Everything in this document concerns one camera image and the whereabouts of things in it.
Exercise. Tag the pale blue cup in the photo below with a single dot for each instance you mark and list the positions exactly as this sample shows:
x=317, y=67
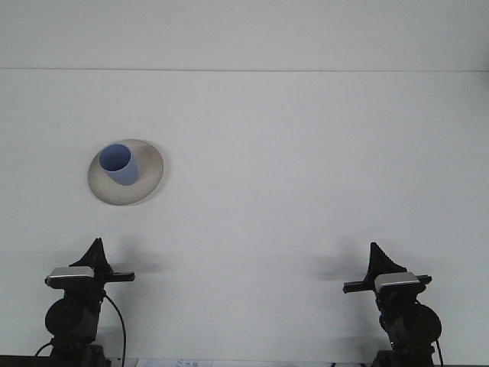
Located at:
x=122, y=174

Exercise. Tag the pale round plate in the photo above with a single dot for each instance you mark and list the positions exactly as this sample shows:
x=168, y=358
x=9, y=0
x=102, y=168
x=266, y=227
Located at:
x=151, y=179

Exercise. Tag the black base panel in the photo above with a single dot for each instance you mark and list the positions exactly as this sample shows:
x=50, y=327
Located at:
x=15, y=362

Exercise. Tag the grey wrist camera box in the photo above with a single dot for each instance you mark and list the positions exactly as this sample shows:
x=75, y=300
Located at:
x=396, y=280
x=70, y=276

